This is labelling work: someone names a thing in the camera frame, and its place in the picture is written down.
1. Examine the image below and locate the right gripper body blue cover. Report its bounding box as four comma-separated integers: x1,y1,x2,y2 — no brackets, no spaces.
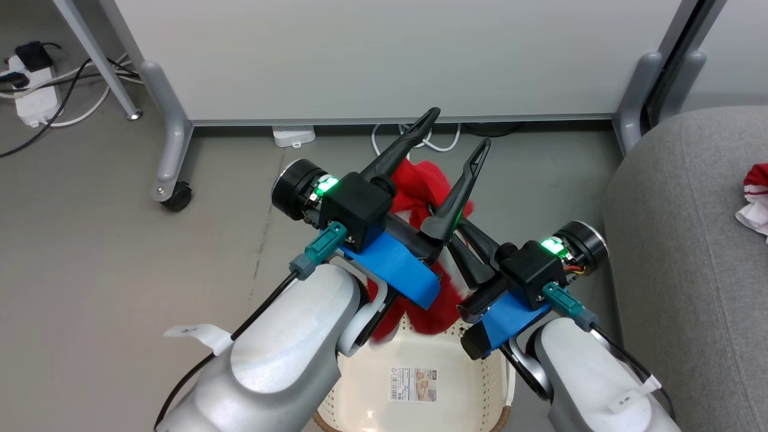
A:
459,221,608,361

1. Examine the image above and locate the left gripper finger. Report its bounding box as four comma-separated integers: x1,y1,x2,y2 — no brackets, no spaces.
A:
420,138,491,242
360,107,442,193

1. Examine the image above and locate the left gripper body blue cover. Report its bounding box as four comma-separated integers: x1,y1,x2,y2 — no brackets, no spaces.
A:
271,159,451,310

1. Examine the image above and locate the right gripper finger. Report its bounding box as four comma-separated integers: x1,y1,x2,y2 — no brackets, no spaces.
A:
458,216,503,260
447,235,496,290

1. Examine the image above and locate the plain red garment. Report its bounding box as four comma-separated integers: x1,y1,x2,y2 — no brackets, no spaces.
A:
366,157,475,346

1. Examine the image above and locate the red and white garment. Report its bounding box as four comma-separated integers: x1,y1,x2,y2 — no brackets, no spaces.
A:
735,163,768,244

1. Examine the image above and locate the grey fabric sofa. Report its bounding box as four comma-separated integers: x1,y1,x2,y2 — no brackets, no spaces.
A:
603,106,768,432

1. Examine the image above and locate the large white partition panel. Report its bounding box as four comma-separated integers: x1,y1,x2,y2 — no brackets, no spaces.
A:
99,0,700,127

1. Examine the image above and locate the small white adapter box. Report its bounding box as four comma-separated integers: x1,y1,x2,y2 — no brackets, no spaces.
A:
272,125,316,148

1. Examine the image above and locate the printed basket label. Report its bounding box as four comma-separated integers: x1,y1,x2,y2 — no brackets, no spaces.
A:
389,367,439,403

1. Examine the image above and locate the white plastic laundry basket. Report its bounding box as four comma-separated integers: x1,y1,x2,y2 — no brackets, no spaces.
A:
313,312,517,432

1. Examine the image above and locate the black caster wheel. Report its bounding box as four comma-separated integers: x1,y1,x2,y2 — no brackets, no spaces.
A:
161,181,193,212

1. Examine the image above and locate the grey partition foot with caster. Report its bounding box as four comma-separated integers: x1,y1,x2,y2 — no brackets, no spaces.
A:
140,60,194,202

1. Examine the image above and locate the narrow white partition panel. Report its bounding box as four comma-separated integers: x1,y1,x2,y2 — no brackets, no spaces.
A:
678,0,768,115

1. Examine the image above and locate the grey metal table leg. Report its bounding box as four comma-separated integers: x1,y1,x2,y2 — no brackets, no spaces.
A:
54,0,143,121

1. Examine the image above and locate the white power strip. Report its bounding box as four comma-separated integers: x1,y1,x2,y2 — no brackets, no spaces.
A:
9,54,64,128

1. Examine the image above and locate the black power plug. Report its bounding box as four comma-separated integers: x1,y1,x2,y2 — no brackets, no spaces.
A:
15,41,53,73

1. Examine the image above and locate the looped white cable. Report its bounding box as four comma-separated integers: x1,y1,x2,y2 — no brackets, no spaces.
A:
371,123,461,154

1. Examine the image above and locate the teal right camera connector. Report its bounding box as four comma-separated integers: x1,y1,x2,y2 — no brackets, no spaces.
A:
543,283,599,331

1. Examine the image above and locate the teal camera connector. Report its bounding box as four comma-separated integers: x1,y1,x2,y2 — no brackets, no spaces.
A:
289,222,349,281
543,283,599,331

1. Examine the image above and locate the teal left camera connector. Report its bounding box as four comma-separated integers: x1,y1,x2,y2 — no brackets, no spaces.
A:
289,222,349,281

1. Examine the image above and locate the black cable under partition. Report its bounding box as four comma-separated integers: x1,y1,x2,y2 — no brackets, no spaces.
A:
462,122,524,138

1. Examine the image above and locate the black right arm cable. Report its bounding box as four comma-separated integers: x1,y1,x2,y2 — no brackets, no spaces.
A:
591,324,677,421

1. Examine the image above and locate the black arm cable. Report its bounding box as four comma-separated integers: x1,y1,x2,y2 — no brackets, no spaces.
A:
155,271,301,432
591,324,677,421

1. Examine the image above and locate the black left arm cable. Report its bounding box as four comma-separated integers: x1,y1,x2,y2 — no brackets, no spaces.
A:
155,271,301,432

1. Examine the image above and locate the white floor cable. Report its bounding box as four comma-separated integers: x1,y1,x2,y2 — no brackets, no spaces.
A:
0,54,142,128

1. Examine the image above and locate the black floor cable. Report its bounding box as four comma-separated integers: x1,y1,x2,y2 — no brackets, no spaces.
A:
0,57,140,158

